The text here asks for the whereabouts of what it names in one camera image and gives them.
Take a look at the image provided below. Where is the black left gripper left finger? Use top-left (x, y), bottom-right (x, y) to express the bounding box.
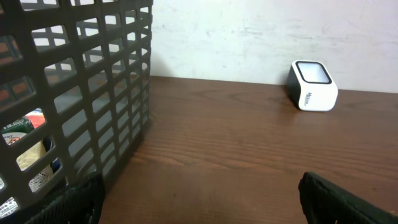
top-left (25, 172), bottom-right (105, 224)

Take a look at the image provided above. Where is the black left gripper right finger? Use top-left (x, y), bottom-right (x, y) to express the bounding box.
top-left (298, 171), bottom-right (397, 224)

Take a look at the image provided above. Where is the white barcode scanner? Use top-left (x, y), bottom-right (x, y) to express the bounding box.
top-left (287, 60), bottom-right (338, 112)

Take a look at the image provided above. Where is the yellow white snack bag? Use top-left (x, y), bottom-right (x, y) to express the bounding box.
top-left (0, 108), bottom-right (54, 194)

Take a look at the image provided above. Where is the dark grey plastic basket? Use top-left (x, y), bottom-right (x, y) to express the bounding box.
top-left (1, 0), bottom-right (153, 223)

